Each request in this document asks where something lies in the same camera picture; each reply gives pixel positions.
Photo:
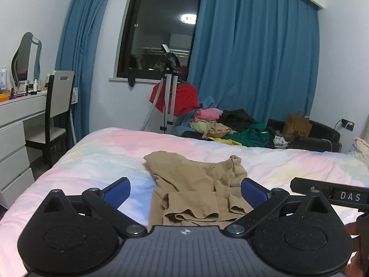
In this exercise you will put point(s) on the pink garment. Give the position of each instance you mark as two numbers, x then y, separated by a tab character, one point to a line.
207	114

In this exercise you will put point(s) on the dark window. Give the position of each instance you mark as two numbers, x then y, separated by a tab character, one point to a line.
155	28

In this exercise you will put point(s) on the wall socket with plug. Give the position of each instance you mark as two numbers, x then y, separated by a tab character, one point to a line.
348	124

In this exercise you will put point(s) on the garment steamer with stand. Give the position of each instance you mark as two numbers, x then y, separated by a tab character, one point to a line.
170	98

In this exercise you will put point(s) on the pale yellow garment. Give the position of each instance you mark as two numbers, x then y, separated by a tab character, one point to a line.
199	126

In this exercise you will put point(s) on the row of cosmetic bottles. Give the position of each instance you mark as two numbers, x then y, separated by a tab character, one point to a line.
34	86

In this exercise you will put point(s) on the narrow blue curtain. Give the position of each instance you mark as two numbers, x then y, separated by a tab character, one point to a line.
83	34

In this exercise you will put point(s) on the white dresser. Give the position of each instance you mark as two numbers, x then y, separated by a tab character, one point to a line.
11	138

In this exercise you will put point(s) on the pastel bed blanket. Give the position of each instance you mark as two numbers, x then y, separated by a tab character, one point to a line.
101	150

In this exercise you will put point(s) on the blue garment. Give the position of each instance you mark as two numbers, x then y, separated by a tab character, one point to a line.
184	124

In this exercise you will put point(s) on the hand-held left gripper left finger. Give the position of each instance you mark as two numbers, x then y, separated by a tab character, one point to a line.
116	193

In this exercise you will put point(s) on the black and white chair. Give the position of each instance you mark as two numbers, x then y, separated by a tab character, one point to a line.
60	92

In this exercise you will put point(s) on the black garment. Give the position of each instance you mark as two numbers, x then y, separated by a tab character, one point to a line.
236	118

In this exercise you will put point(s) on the orange box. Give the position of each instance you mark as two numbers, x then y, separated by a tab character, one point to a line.
4	95

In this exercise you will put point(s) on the red garment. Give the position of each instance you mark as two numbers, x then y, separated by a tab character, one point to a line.
184	98

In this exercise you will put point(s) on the white spray bottle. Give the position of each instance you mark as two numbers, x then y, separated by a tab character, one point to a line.
3	78

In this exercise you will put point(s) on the wide blue curtain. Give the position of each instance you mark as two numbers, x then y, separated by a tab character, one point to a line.
253	49

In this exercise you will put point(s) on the brown paper bag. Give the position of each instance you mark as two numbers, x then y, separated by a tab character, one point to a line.
297	127

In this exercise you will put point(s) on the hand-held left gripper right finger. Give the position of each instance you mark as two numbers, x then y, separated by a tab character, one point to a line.
255	193

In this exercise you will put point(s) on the beige patterned garment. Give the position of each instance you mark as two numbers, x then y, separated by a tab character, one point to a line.
219	128

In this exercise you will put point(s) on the person's right forearm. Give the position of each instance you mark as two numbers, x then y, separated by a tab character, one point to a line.
361	228

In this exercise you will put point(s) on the green garment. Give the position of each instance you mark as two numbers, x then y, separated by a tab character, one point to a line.
250	137

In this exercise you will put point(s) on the white printed cloth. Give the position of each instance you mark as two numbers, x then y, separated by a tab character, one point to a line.
279	141

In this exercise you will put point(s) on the tan t-shirt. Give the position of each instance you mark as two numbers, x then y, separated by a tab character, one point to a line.
196	179

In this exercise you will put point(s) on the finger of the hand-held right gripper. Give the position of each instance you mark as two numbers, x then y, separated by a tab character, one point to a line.
305	185

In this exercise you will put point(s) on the wavy vanity mirror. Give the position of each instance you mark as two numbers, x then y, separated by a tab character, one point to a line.
24	57

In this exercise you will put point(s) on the cream pillow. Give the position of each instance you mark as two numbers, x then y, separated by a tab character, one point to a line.
360	148

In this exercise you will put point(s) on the black sofa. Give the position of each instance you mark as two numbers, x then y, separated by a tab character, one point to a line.
320	138

